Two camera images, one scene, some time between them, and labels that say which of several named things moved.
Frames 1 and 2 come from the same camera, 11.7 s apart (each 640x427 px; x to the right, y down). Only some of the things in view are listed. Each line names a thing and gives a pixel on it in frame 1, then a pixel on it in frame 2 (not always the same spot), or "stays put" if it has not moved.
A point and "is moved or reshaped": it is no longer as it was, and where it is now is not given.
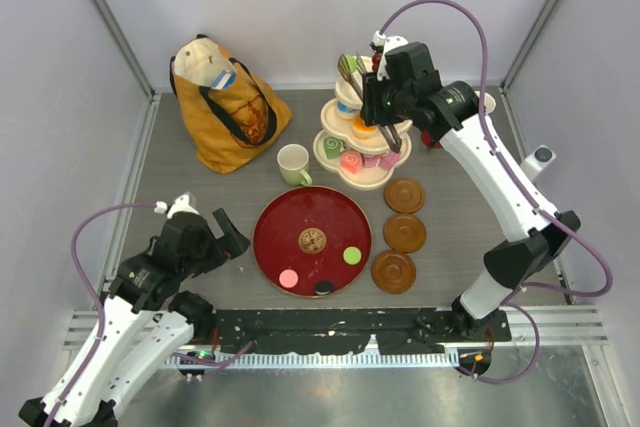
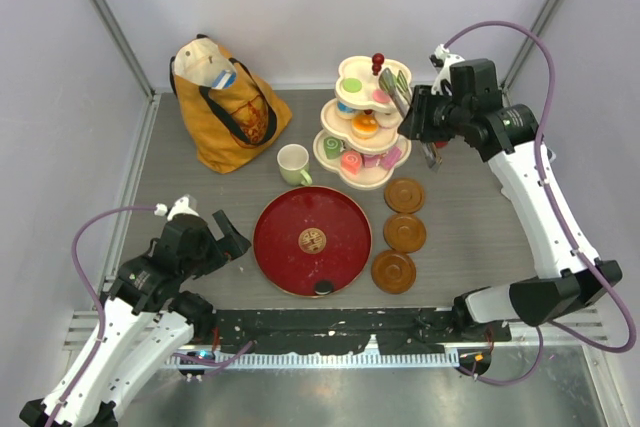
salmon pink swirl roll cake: [351, 161] stays put
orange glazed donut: [361, 130] stays put
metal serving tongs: [388, 131] is moved or reshaped
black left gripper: [232, 243] stays put
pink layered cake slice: [389, 158] stays put
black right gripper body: [385, 103] → [438, 116]
